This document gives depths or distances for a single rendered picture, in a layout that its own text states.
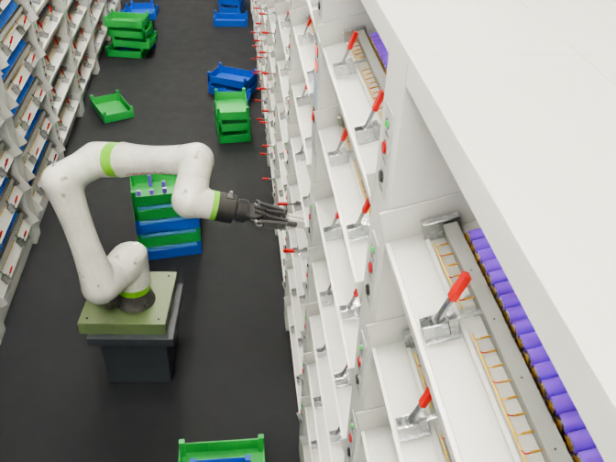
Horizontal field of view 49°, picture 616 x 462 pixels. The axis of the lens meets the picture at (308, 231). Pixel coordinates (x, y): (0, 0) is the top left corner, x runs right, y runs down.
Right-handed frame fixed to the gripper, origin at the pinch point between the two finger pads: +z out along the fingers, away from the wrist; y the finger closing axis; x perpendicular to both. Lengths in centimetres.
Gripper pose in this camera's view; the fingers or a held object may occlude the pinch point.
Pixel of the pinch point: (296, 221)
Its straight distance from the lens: 215.5
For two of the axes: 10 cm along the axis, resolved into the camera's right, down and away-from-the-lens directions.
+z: 9.5, 1.8, 2.6
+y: -1.0, -5.9, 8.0
